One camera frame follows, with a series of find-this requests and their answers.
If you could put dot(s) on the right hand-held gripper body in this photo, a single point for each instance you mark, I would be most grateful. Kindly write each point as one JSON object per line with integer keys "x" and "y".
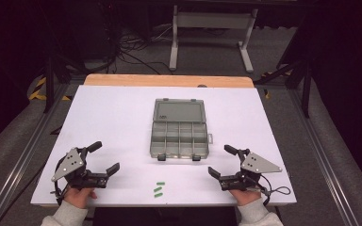
{"x": 257, "y": 164}

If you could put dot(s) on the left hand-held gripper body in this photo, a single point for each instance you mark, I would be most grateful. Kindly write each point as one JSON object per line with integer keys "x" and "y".
{"x": 70, "y": 163}

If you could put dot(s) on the small green plastic piece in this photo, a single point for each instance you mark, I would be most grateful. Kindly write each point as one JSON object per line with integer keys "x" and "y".
{"x": 157, "y": 189}
{"x": 158, "y": 195}
{"x": 160, "y": 183}

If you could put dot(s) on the clear grey compartment box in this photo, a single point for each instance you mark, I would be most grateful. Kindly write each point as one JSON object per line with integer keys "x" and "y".
{"x": 179, "y": 132}

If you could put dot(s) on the person's right hand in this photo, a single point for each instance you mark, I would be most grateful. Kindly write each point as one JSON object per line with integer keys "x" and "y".
{"x": 245, "y": 197}

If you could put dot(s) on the person's left hand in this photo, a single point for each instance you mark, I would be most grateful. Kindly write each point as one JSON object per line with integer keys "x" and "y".
{"x": 79, "y": 197}

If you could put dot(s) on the white table board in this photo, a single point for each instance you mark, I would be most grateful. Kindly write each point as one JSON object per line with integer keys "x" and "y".
{"x": 113, "y": 119}

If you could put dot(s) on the person's dark clothing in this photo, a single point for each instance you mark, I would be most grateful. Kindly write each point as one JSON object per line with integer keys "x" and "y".
{"x": 165, "y": 217}

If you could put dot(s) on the black metal stand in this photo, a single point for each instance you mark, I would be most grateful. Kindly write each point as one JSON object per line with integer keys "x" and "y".
{"x": 48, "y": 84}
{"x": 304, "y": 91}

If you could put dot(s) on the yellow and black floor tape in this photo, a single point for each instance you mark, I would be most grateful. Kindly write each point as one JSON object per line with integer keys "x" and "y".
{"x": 39, "y": 91}

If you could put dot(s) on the wooden table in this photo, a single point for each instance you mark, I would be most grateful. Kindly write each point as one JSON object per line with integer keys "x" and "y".
{"x": 157, "y": 80}

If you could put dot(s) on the white metal stand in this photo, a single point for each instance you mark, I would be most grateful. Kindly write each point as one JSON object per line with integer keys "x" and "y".
{"x": 212, "y": 20}

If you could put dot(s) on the aluminium rail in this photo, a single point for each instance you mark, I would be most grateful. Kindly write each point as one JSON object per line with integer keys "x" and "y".
{"x": 326, "y": 163}
{"x": 19, "y": 163}

